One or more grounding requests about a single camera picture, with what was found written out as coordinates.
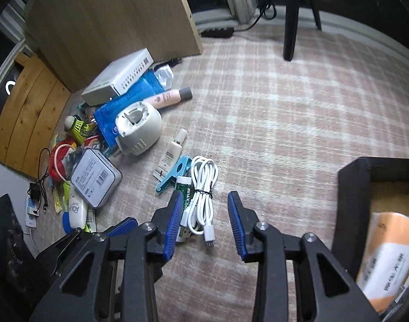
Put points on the green shuttlecock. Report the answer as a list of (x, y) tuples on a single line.
[(79, 129)]

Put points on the pink plaid rug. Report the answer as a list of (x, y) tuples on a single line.
[(275, 114)]

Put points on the wooden board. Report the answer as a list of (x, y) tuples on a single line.
[(117, 16)]

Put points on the white cardboard box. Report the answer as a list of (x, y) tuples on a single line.
[(124, 73)]

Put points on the clear plastic wrapper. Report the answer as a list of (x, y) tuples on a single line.
[(165, 75)]

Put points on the blue plastic package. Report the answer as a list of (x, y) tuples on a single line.
[(141, 89)]

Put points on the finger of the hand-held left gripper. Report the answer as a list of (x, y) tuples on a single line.
[(122, 227), (62, 250)]

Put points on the small white cosmetic bottle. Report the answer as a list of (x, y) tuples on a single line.
[(171, 156)]

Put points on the teal clothespin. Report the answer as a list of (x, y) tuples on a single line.
[(172, 174)]

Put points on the white round plastic device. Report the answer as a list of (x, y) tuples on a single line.
[(139, 130)]

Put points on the white sunscreen bottle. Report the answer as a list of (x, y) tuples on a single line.
[(78, 209)]

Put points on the orange and white parcel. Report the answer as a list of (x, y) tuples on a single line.
[(388, 261)]

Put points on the black storage box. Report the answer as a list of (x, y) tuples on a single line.
[(353, 208)]

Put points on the black chair leg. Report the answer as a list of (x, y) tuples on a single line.
[(291, 23)]

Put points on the grey metal tin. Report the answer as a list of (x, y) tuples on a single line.
[(95, 177)]

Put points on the red and white snack packet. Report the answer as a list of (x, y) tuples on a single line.
[(94, 142)]

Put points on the green lip balm tube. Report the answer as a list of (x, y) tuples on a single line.
[(184, 187)]

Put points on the pink cosmetic tube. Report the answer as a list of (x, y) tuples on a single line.
[(167, 98)]

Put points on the black power strip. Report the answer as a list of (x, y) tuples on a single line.
[(218, 32)]

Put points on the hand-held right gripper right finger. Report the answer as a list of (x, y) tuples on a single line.
[(237, 228)]

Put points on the blue round lid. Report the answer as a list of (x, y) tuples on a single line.
[(66, 224)]

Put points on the yellow stick packet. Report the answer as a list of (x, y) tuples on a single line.
[(57, 198)]

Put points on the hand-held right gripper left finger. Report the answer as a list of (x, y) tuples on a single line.
[(173, 228)]

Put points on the red pouch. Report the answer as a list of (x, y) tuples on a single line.
[(53, 166)]

